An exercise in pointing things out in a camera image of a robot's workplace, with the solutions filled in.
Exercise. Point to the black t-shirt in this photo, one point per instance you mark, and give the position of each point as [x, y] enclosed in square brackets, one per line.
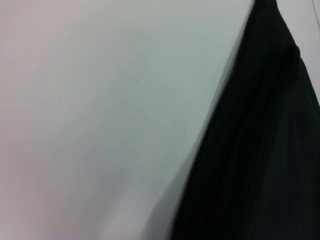
[262, 150]

